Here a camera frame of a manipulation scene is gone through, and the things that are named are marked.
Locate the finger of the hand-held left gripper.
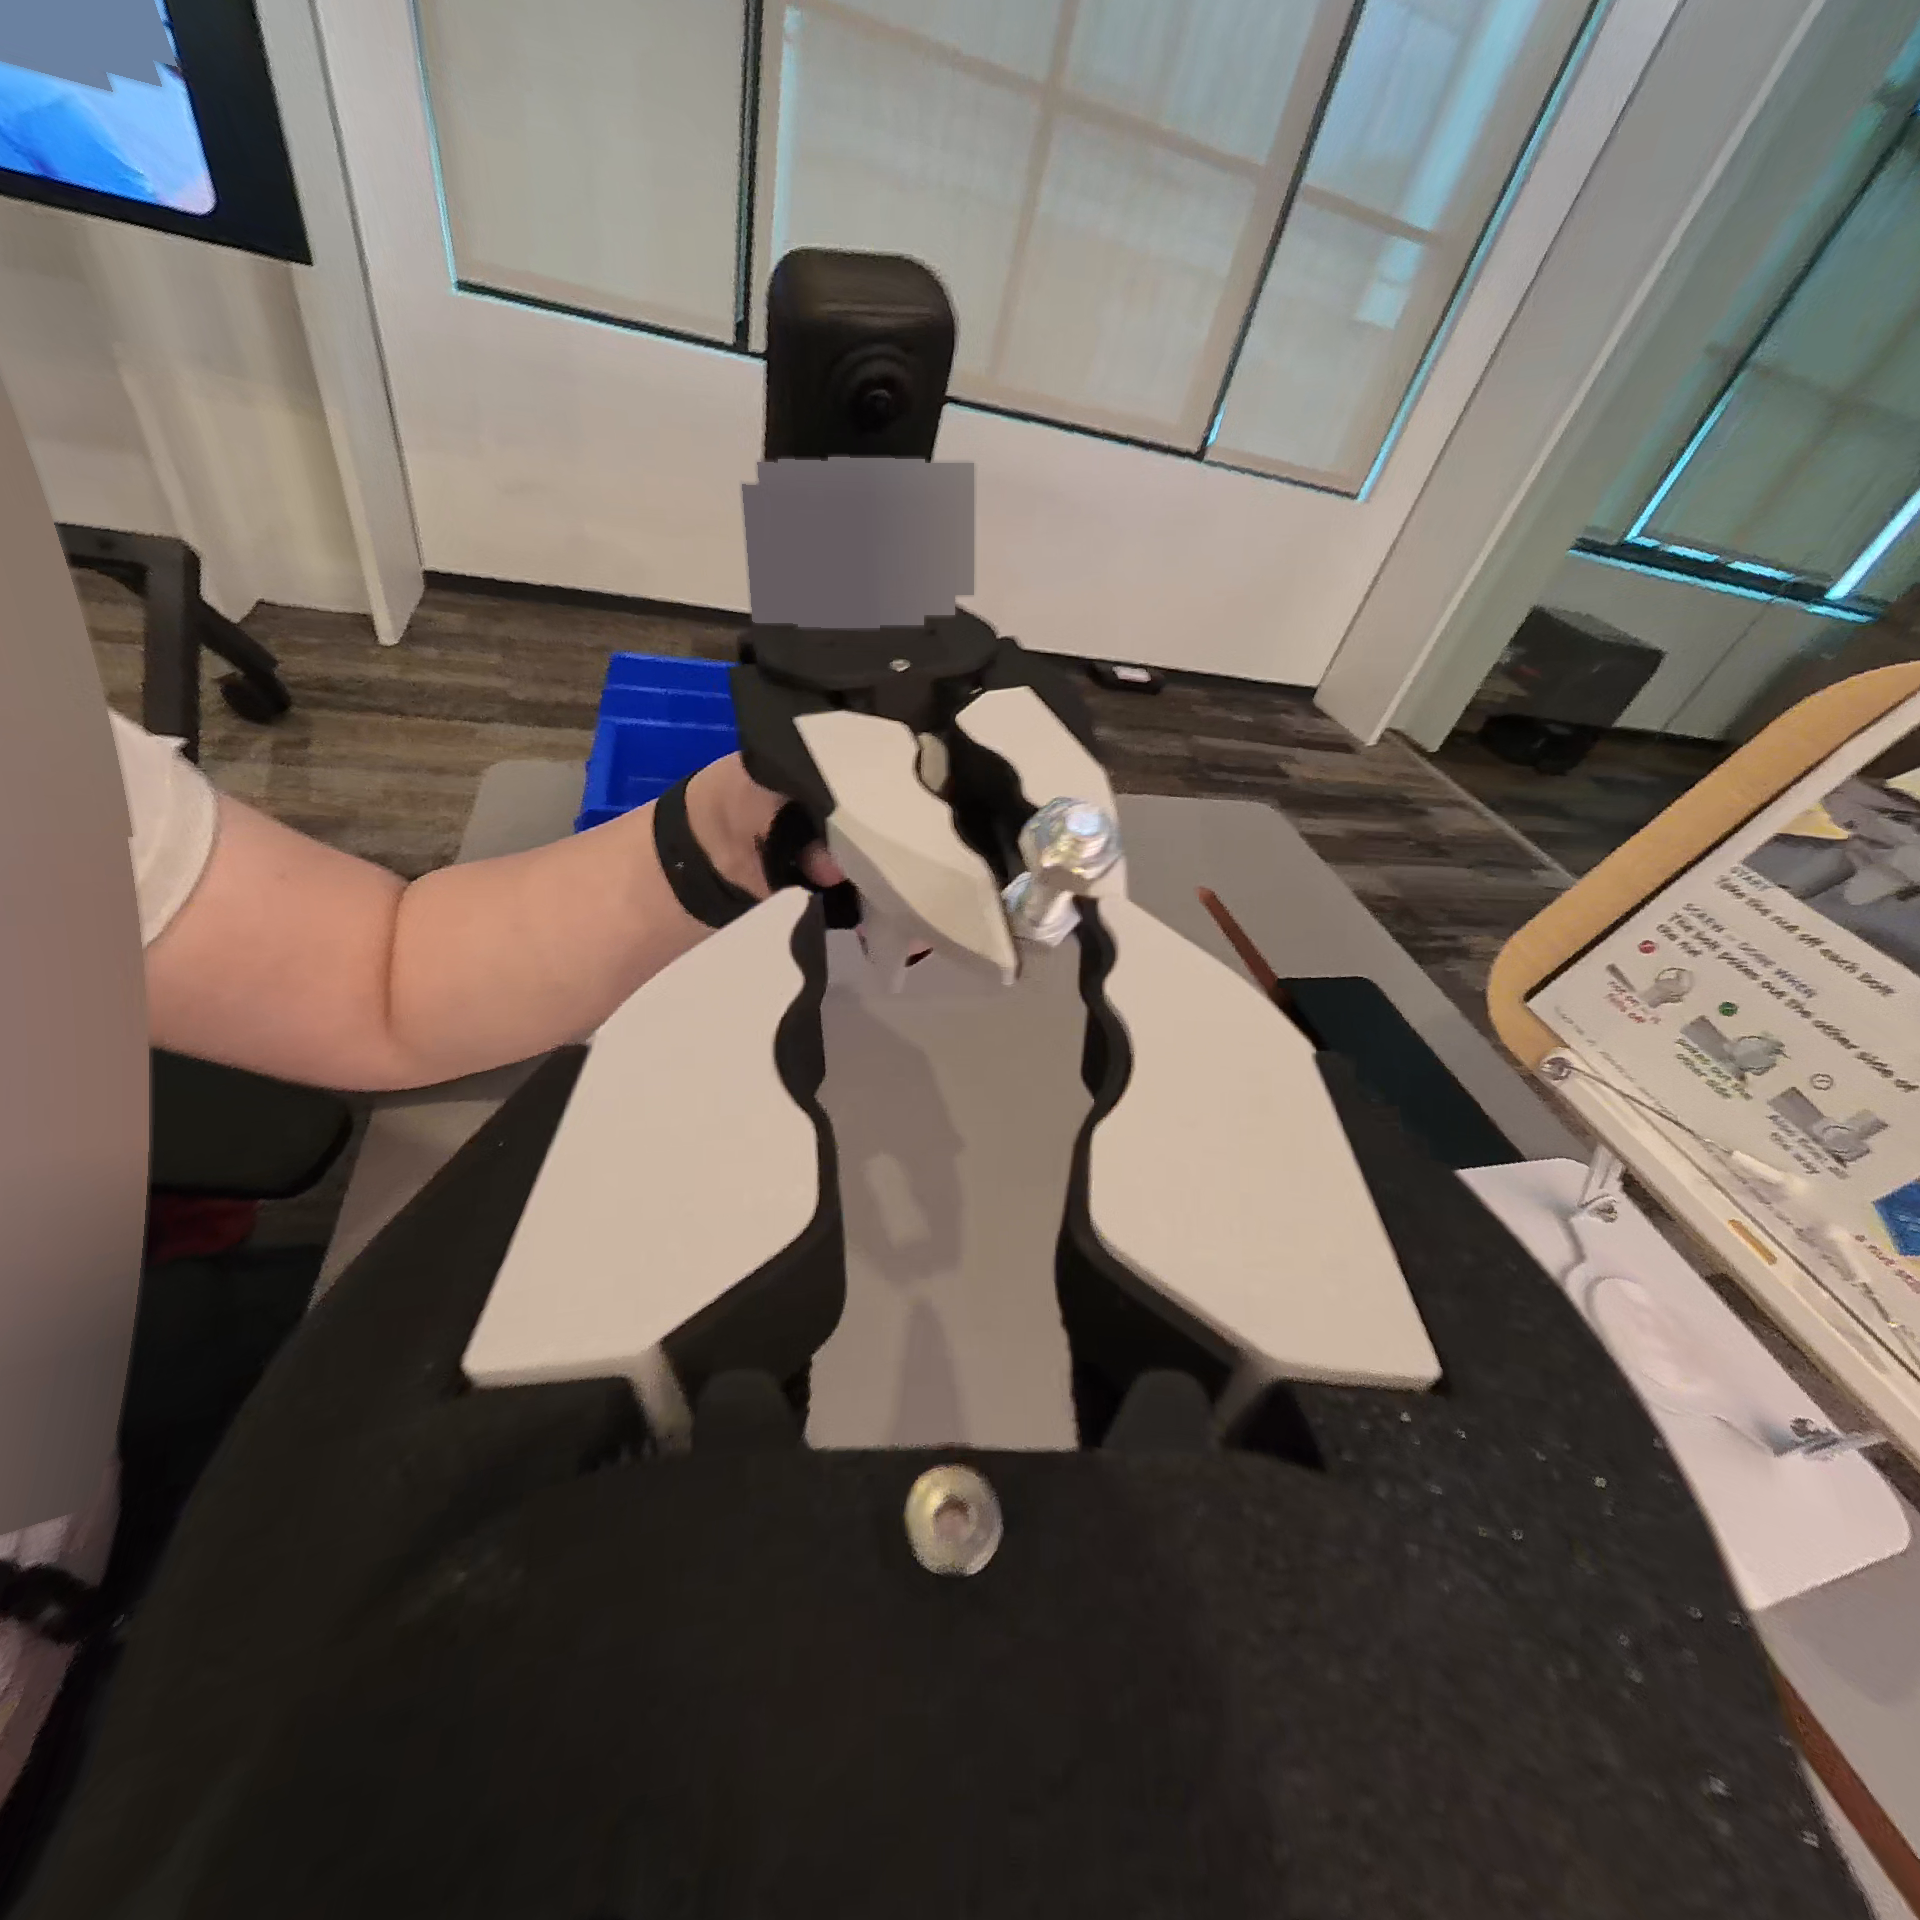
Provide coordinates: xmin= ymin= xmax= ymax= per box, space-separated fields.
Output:
xmin=960 ymin=689 xmax=1124 ymax=865
xmin=790 ymin=711 xmax=1021 ymax=986

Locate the black screen stand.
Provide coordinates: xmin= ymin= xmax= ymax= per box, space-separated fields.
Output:
xmin=54 ymin=524 xmax=298 ymax=759

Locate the dark storage box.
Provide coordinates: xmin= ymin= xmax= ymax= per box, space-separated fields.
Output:
xmin=1483 ymin=609 xmax=1670 ymax=780

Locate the person's left forearm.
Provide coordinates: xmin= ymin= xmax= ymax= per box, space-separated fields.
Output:
xmin=135 ymin=835 xmax=710 ymax=1096

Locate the white board stand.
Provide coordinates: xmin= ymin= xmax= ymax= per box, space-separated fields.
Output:
xmin=1459 ymin=1153 xmax=1915 ymax=1617

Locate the instruction poster board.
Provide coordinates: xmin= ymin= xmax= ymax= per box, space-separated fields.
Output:
xmin=1488 ymin=667 xmax=1920 ymax=1479

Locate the blue plastic bin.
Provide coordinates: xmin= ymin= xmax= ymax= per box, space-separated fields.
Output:
xmin=574 ymin=650 xmax=750 ymax=837

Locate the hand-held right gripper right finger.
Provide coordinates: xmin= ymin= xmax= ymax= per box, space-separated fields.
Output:
xmin=1064 ymin=892 xmax=1448 ymax=1449

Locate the large window with blinds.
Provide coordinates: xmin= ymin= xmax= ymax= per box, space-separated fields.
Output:
xmin=408 ymin=0 xmax=1610 ymax=500

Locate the person's left hand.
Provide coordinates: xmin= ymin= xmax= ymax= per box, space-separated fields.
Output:
xmin=685 ymin=756 xmax=819 ymax=905

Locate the black wristwatch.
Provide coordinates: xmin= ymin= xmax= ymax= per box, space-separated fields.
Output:
xmin=651 ymin=772 xmax=770 ymax=928

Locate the wall screen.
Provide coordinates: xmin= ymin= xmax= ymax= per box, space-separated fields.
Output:
xmin=0 ymin=0 xmax=314 ymax=271

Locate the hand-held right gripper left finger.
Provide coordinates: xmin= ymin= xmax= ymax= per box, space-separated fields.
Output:
xmin=459 ymin=892 xmax=847 ymax=1449

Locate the silver hex bolt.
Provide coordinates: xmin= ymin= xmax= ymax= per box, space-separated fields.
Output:
xmin=1007 ymin=794 xmax=1128 ymax=951

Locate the glass partition window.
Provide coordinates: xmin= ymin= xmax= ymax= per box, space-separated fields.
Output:
xmin=1579 ymin=121 xmax=1920 ymax=619

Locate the black phone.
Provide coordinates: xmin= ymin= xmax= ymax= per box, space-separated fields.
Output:
xmin=1272 ymin=973 xmax=1522 ymax=1175

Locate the black shoulder strap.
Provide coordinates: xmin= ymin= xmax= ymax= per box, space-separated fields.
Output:
xmin=0 ymin=1555 xmax=112 ymax=1647

